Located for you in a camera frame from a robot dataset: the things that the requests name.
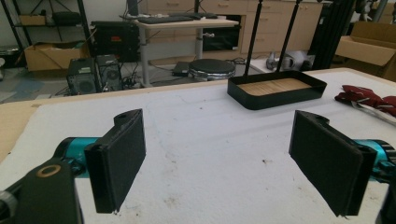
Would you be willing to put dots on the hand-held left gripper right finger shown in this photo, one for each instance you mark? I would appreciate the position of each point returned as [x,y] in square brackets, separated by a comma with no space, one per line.
[327,161]

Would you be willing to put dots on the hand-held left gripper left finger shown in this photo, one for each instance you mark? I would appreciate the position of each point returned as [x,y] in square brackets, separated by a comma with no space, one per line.
[118,161]

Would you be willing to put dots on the dark red cloth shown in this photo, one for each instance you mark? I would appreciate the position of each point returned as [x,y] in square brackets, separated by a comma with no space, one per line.
[370,99]

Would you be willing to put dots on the black tray with wooden base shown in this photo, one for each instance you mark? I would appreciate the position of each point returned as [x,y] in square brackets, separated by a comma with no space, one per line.
[274,90]

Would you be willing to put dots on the black computer tower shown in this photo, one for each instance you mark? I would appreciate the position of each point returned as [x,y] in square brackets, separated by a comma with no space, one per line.
[109,72]
[82,76]

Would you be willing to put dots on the white and grey device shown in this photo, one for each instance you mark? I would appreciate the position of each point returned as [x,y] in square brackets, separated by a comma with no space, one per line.
[291,60]

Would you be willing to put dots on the large open cardboard box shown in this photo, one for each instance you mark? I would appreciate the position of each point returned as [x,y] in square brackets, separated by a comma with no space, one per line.
[369,48]

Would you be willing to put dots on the black equipment case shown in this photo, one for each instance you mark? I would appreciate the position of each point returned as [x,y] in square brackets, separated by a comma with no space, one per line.
[115,40]

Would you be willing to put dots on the black metal stand pole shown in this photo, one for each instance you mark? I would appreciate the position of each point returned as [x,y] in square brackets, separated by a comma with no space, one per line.
[288,35]
[253,37]

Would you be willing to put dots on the round black stool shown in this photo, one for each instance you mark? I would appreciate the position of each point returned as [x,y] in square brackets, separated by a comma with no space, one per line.
[212,69]

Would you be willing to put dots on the wooden cabinet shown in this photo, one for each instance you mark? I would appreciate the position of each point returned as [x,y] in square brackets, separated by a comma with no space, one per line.
[267,26]

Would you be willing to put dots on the black keyboard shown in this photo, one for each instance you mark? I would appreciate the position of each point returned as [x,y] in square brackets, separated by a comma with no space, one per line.
[165,19]

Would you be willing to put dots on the light wooden desk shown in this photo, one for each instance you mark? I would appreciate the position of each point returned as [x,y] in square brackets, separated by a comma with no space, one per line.
[186,25]

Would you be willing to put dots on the black metal shelf rack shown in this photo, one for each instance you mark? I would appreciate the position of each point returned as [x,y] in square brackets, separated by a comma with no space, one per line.
[43,21]

